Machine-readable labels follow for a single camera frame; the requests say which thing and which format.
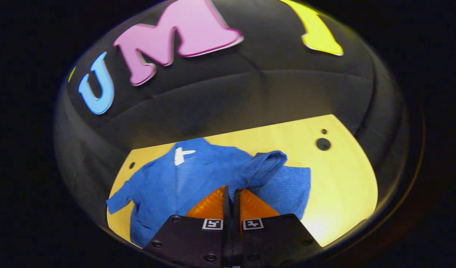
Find black backdrop cloth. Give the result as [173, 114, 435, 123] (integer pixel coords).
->
[55, 0, 411, 224]

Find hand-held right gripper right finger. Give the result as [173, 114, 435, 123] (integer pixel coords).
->
[232, 188, 322, 268]

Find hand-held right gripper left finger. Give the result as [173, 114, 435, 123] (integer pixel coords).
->
[142, 185, 232, 268]

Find blue jacket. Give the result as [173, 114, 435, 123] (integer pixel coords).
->
[106, 138, 311, 249]

